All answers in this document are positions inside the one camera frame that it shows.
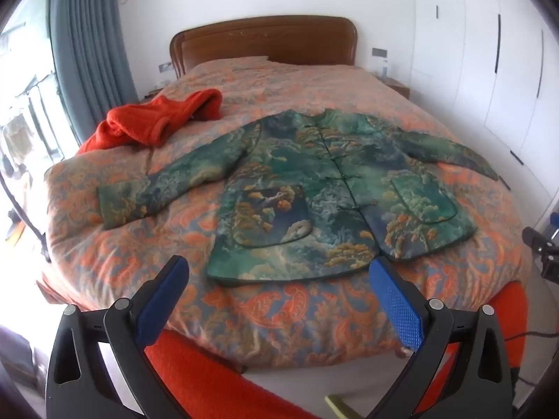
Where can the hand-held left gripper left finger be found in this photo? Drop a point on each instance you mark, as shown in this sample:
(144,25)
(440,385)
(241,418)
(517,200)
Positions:
(160,303)

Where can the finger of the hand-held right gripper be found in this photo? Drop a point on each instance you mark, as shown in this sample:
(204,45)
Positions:
(543,248)

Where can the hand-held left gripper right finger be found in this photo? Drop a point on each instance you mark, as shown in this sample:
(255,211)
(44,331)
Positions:
(398,307)

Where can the green patterned padded jacket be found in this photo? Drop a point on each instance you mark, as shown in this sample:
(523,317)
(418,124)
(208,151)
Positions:
(305,209)

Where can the clothes drying rack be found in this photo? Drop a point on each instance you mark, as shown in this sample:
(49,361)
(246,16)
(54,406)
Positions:
(26,113)

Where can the red bed sheet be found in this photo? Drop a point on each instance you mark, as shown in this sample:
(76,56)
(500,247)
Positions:
(209,379)

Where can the orange patterned quilt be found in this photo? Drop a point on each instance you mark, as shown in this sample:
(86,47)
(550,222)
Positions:
(284,314)

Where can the yellow-green plastic object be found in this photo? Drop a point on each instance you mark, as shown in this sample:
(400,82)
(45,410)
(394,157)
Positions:
(343,408)

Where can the red knitted sweater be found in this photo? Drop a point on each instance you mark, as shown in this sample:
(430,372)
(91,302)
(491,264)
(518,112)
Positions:
(144,122)

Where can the white wardrobe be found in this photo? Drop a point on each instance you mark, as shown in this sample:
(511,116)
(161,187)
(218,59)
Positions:
(493,43)

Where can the wooden nightstand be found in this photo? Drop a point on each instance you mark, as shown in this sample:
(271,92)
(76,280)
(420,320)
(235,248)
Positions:
(395,87)

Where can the small clear bottle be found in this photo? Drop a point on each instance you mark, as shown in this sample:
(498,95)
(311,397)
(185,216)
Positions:
(384,69)

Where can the blue-grey curtain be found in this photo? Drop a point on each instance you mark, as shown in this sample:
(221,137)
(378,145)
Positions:
(87,52)

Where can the wooden headboard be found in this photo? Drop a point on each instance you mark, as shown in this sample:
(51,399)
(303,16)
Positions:
(262,37)

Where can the grey wall switch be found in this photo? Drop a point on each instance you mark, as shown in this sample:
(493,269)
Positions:
(164,67)

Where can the grey wall socket panel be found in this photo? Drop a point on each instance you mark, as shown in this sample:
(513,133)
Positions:
(379,52)

